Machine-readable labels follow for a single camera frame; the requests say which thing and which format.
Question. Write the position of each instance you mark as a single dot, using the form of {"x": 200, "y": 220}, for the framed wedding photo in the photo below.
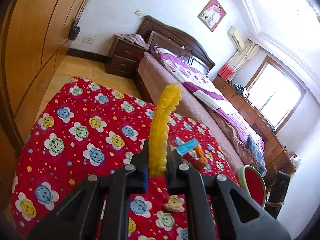
{"x": 212, "y": 14}

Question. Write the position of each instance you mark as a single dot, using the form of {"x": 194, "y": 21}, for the long wooden cabinet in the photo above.
{"x": 276, "y": 158}

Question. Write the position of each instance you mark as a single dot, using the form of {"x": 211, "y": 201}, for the red smiley flower blanket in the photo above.
{"x": 90, "y": 129}

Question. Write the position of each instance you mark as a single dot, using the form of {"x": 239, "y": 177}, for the dark clothes on cabinet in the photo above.
{"x": 241, "y": 91}

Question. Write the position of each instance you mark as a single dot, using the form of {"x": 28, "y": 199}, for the bed with pink sheet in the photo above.
{"x": 154, "y": 79}

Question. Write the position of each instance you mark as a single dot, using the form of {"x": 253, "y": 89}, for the folded cloth on nightstand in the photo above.
{"x": 134, "y": 39}

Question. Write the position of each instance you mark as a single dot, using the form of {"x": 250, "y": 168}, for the orange mesh bag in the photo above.
{"x": 202, "y": 161}

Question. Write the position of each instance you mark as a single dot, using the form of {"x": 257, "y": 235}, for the purple white floral quilt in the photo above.
{"x": 203, "y": 89}

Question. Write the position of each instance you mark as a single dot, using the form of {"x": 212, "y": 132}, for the red bin with green rim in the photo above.
{"x": 252, "y": 182}

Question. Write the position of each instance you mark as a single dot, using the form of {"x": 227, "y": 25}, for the red white curtain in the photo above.
{"x": 238, "y": 60}

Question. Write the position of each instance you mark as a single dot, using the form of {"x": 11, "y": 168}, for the dark wooden nightstand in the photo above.
{"x": 124, "y": 58}

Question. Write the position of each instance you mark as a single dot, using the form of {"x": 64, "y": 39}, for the teal cardboard box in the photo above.
{"x": 187, "y": 147}

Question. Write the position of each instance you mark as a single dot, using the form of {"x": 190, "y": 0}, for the white wall air conditioner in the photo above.
{"x": 235, "y": 37}

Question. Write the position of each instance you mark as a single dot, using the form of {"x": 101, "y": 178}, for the blue plaid cloth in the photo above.
{"x": 254, "y": 148}

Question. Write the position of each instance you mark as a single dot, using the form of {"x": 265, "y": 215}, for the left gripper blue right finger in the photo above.
{"x": 175, "y": 184}

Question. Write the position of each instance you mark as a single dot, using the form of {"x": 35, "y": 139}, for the walnut shell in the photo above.
{"x": 174, "y": 208}

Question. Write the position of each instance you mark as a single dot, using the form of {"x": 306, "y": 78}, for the wooden wardrobe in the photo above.
{"x": 35, "y": 37}

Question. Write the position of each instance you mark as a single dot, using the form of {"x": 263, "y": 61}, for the dark wooden headboard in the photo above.
{"x": 156, "y": 33}

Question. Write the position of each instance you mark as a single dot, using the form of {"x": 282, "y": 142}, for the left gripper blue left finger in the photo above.
{"x": 139, "y": 178}

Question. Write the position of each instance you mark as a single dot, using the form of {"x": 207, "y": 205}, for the black hanging bag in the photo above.
{"x": 74, "y": 30}

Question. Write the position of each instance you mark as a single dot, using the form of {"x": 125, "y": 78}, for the window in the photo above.
{"x": 275, "y": 93}

